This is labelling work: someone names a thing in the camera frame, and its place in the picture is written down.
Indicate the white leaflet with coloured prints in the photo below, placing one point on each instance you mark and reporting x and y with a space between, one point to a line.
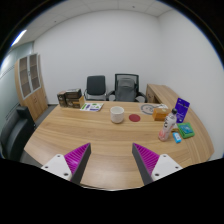
91 107

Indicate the ceiling light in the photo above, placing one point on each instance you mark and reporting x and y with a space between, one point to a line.
18 38

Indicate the clear bottle with black cap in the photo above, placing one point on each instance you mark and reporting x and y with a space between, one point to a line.
167 125

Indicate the wooden side desk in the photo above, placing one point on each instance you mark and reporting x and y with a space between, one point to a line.
160 93

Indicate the orange tissue box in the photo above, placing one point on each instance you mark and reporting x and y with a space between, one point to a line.
160 114

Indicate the mesh office chair with bag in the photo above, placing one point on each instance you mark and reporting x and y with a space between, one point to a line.
126 88

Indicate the green flat box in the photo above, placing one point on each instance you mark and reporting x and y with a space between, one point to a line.
185 130

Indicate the tan cardboard box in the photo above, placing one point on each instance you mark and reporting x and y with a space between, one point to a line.
82 101

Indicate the black office chair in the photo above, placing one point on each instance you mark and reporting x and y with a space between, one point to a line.
96 85

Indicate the dark brown box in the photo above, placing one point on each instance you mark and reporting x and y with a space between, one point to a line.
61 99

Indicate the black box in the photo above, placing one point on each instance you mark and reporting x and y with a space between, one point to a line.
73 96

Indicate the white speckled cup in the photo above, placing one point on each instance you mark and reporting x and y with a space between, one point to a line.
117 115

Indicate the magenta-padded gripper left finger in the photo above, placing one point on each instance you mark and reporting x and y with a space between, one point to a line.
59 165

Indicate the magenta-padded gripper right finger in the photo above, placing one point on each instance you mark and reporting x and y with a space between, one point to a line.
163 165

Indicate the black armchair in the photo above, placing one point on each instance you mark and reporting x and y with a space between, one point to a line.
15 133

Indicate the purple hanging package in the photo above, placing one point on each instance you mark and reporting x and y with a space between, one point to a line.
182 108

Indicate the small blue box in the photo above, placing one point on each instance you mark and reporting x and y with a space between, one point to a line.
177 137

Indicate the flat round red coaster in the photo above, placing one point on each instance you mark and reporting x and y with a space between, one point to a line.
134 118

